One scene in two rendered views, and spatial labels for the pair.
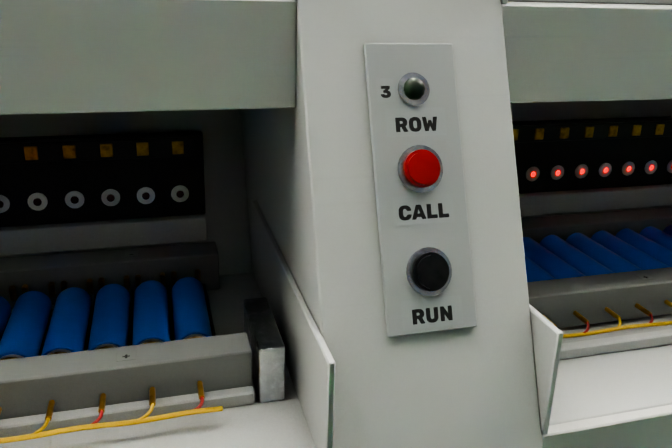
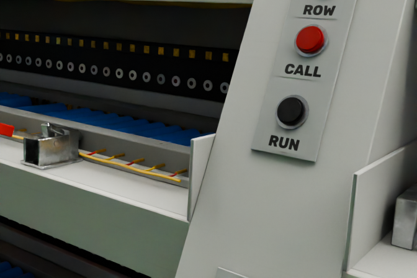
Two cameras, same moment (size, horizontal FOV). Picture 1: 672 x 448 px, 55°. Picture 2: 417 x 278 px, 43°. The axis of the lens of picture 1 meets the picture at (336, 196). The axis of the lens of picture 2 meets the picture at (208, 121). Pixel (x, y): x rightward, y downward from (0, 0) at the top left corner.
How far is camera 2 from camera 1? 0.25 m
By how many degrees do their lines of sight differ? 49
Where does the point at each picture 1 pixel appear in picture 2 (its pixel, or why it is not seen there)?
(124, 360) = (157, 144)
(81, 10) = not seen: outside the picture
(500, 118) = (391, 11)
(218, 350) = not seen: hidden behind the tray
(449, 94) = not seen: outside the picture
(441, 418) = (267, 219)
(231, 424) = (183, 194)
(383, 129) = (295, 12)
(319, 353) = (203, 141)
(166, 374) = (170, 157)
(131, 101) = not seen: outside the picture
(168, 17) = not seen: outside the picture
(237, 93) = not seen: outside the picture
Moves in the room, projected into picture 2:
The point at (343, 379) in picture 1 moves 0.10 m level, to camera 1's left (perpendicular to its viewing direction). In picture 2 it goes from (216, 167) to (125, 148)
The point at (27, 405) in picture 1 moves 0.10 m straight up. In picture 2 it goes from (115, 152) to (151, 36)
